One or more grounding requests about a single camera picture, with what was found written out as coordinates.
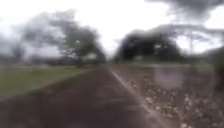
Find large dark tree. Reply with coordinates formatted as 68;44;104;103
49;11;107;68

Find broad dark tree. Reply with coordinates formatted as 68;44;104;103
113;24;188;64

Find dark asphalt road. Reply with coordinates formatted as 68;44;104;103
0;66;168;128

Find gravel and dirt verge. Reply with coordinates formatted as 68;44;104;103
107;63;224;128

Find green grass field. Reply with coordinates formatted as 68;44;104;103
0;65;96;100

